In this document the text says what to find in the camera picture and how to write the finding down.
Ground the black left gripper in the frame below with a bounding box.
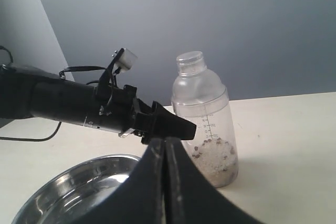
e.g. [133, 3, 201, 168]
[94, 84, 196, 145]

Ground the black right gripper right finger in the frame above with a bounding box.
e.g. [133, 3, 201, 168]
[165, 137, 259, 223]

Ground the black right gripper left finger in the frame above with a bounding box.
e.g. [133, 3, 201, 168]
[83, 138, 165, 223]

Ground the clear plastic shaker bottle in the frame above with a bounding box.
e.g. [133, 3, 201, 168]
[171, 51, 238, 188]

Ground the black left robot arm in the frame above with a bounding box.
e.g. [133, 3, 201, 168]
[1, 64, 196, 144]

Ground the round stainless steel tray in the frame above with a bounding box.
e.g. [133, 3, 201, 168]
[12, 154, 140, 223]

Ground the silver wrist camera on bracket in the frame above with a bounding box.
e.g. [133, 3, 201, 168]
[96, 48, 138, 95]

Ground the black camera cable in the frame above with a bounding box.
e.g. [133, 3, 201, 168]
[0, 46, 119, 142]

